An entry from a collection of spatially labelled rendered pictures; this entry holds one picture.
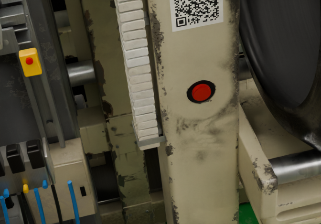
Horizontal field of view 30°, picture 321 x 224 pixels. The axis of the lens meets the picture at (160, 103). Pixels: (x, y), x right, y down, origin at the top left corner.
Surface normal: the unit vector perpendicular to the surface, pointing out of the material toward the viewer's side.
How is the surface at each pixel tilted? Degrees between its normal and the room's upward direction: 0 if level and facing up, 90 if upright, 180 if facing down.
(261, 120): 0
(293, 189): 0
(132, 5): 90
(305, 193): 0
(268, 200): 90
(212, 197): 90
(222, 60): 90
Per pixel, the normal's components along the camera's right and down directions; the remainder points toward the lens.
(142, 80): 0.22, 0.63
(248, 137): -0.08, -0.75
